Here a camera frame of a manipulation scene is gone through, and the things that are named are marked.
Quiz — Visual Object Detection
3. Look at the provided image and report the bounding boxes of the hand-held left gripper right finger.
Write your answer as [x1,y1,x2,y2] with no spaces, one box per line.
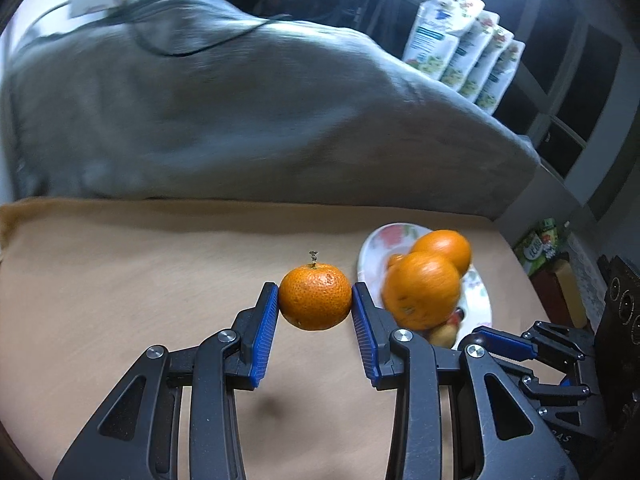
[351,281,581,480]

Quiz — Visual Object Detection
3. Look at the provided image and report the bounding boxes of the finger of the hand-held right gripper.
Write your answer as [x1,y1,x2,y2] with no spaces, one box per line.
[517,366,603,414]
[459,321,588,363]

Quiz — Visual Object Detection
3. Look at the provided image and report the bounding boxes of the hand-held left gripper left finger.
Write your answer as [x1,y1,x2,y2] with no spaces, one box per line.
[52,281,280,480]

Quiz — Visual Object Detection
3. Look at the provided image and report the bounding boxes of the small olive-green fruit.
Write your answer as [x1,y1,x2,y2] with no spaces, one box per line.
[427,324,461,348]

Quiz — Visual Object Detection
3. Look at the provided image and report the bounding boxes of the small tangerine with stem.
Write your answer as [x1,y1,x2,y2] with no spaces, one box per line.
[278,250,352,332]

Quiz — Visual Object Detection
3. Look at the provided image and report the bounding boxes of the large orange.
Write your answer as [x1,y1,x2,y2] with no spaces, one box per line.
[410,230,473,276]
[382,252,462,331]

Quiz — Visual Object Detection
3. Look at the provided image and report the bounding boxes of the white floral plate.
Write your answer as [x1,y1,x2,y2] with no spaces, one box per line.
[356,222,493,351]

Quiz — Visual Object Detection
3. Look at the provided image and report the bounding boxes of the red cardboard box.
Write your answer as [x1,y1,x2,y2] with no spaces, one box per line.
[530,259,589,331]

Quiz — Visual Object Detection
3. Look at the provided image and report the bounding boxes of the green printed bag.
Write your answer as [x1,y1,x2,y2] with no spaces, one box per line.
[512,217,561,277]

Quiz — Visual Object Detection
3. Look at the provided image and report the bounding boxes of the grey fleece blanket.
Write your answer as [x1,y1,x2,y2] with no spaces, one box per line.
[0,0,541,221]

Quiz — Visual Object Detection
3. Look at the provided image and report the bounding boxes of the white window frame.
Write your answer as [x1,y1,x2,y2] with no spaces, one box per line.
[500,0,640,211]

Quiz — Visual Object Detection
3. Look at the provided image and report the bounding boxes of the black power cable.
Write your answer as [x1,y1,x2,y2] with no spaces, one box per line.
[129,7,282,59]

